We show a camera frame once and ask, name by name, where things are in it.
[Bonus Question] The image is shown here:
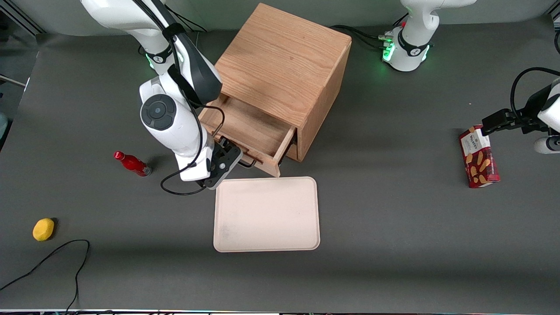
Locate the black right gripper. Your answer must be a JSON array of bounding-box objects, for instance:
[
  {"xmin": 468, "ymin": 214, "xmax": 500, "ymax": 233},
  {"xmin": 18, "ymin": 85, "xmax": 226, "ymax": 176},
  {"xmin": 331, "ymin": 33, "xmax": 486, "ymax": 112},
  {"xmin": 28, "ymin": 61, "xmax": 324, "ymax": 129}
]
[{"xmin": 208, "ymin": 137, "xmax": 242, "ymax": 175}]

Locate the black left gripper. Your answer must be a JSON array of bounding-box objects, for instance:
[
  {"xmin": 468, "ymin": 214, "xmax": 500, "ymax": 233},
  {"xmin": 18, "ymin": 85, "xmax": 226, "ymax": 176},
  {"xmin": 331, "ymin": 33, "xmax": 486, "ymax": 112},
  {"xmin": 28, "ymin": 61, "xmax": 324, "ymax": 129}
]
[{"xmin": 481, "ymin": 85, "xmax": 553, "ymax": 137}]

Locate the black metal drawer handle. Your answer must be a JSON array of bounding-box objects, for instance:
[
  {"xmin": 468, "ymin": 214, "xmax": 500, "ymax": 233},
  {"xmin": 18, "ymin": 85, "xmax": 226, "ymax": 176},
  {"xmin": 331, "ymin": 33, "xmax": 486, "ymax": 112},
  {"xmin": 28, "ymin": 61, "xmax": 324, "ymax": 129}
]
[{"xmin": 219, "ymin": 138, "xmax": 258, "ymax": 169}]

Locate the red shortbread cookie box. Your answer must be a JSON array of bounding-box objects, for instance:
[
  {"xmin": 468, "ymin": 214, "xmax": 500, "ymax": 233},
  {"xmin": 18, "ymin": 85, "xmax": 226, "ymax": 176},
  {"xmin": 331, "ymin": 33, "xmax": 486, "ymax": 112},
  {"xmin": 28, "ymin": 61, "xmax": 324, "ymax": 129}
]
[{"xmin": 458, "ymin": 125, "xmax": 501, "ymax": 189}]

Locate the cream plastic tray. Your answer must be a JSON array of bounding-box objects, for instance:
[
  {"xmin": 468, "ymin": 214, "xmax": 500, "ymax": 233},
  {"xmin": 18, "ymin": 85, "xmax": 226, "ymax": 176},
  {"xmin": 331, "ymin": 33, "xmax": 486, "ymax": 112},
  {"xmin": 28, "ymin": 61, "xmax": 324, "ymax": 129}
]
[{"xmin": 213, "ymin": 176, "xmax": 321, "ymax": 253}]

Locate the red bottle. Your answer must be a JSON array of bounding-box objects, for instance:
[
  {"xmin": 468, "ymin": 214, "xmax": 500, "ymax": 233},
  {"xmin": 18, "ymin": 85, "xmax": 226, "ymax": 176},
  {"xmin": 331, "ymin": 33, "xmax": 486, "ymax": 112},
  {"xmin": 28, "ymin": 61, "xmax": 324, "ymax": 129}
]
[{"xmin": 113, "ymin": 150, "xmax": 152, "ymax": 178}]

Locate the oak wooden cabinet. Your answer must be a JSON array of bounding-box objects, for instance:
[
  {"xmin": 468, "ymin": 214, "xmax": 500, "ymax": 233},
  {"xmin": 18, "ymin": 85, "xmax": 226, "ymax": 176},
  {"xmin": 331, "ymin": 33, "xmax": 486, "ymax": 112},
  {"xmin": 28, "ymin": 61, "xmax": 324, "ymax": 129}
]
[{"xmin": 213, "ymin": 3, "xmax": 353, "ymax": 163}]

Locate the yellow lemon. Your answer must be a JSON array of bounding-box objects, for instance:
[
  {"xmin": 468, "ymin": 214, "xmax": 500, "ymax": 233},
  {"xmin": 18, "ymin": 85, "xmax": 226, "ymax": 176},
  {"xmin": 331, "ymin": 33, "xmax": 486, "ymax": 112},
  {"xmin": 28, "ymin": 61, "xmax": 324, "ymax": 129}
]
[{"xmin": 32, "ymin": 217, "xmax": 55, "ymax": 242}]

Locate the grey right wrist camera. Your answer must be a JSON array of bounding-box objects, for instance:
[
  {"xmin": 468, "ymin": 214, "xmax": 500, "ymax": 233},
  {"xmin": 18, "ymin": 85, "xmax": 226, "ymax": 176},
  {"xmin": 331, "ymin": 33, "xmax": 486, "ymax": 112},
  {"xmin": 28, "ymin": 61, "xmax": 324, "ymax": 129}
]
[{"xmin": 204, "ymin": 147, "xmax": 244, "ymax": 190}]

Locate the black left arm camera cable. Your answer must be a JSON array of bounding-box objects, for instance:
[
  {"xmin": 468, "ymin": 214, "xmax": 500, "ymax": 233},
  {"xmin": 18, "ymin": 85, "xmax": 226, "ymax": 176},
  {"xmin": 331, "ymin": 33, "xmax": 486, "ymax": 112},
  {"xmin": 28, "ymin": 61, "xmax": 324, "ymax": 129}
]
[{"xmin": 510, "ymin": 67, "xmax": 560, "ymax": 124}]

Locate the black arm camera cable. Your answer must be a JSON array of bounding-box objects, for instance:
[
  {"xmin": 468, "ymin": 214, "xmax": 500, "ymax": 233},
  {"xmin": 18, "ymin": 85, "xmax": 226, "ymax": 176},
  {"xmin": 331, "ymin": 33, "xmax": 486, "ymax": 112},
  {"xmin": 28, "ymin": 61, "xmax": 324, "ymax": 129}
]
[
  {"xmin": 131, "ymin": 0, "xmax": 226, "ymax": 196},
  {"xmin": 510, "ymin": 67, "xmax": 560, "ymax": 124}
]

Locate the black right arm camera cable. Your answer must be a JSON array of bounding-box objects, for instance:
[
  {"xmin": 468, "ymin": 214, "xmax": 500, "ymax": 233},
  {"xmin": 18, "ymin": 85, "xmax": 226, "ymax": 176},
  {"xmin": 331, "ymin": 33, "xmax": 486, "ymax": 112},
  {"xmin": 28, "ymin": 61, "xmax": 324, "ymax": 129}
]
[{"xmin": 131, "ymin": 0, "xmax": 226, "ymax": 196}]

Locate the black right arm base cable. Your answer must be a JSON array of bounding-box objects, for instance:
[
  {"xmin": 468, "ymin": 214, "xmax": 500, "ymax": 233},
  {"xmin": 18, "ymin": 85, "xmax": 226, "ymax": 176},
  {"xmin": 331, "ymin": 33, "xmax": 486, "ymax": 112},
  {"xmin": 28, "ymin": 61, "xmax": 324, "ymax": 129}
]
[{"xmin": 173, "ymin": 9, "xmax": 209, "ymax": 34}]

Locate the black arm base cable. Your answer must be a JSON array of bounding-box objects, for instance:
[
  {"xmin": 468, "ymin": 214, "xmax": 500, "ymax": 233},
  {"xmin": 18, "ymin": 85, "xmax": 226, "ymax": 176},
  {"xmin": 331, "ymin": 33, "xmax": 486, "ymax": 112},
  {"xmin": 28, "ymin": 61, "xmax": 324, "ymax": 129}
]
[
  {"xmin": 330, "ymin": 24, "xmax": 392, "ymax": 42},
  {"xmin": 346, "ymin": 28, "xmax": 389, "ymax": 50},
  {"xmin": 173, "ymin": 9, "xmax": 209, "ymax": 34}
]

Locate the black left arm base cable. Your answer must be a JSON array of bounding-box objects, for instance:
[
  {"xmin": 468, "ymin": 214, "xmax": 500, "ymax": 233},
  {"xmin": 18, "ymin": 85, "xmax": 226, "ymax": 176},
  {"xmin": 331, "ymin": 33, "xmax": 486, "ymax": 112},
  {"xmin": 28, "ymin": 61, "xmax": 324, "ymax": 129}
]
[
  {"xmin": 330, "ymin": 24, "xmax": 392, "ymax": 42},
  {"xmin": 346, "ymin": 28, "xmax": 389, "ymax": 50}
]

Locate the thin black loose cable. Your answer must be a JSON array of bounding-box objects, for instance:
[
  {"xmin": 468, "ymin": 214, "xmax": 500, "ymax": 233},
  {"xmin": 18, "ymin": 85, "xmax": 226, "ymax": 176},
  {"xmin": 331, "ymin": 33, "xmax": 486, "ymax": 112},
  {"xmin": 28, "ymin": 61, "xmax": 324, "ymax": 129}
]
[{"xmin": 0, "ymin": 239, "xmax": 91, "ymax": 313}]

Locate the dark aluminium frame rail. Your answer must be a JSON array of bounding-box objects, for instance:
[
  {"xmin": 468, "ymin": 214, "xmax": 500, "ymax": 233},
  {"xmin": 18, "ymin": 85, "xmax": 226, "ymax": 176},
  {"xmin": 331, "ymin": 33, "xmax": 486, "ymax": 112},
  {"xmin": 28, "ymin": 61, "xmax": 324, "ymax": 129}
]
[{"xmin": 7, "ymin": 0, "xmax": 44, "ymax": 35}]

